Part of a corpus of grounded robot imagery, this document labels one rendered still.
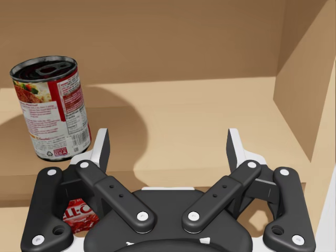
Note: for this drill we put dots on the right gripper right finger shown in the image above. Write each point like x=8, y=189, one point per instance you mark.
x=224, y=193

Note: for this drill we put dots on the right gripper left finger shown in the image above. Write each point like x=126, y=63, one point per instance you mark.
x=113, y=193

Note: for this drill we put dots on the red and white can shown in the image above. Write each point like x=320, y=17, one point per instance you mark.
x=53, y=110

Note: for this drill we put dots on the pale wooden shelf unit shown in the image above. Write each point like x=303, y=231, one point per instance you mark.
x=189, y=92

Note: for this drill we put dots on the red carton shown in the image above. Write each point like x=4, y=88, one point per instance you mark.
x=80, y=215

